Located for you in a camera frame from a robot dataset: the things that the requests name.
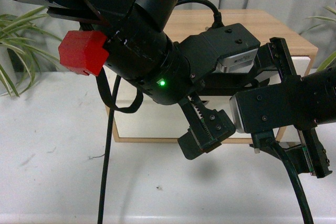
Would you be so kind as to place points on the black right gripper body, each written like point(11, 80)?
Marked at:
point(304, 102)

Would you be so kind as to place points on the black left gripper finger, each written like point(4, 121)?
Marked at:
point(189, 146)

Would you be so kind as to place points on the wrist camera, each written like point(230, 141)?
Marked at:
point(226, 46)
point(263, 109)

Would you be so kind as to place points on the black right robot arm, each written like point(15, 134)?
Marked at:
point(312, 102)

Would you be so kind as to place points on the wooden drawer cabinet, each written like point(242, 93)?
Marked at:
point(262, 25)

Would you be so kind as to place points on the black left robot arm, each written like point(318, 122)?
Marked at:
point(128, 37)

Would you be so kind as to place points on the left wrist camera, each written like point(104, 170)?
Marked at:
point(226, 46)

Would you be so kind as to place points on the white lower drawer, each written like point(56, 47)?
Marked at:
point(155, 123)

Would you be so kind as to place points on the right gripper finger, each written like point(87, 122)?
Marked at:
point(299, 156)

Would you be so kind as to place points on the green spider plant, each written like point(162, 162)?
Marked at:
point(17, 37)

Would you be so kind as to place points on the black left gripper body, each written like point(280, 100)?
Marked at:
point(209, 127)

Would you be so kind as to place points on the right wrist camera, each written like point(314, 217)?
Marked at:
point(263, 109)

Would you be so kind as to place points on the right green plant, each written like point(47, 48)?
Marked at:
point(319, 29)

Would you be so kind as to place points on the red block on arm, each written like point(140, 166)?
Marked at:
point(82, 52)

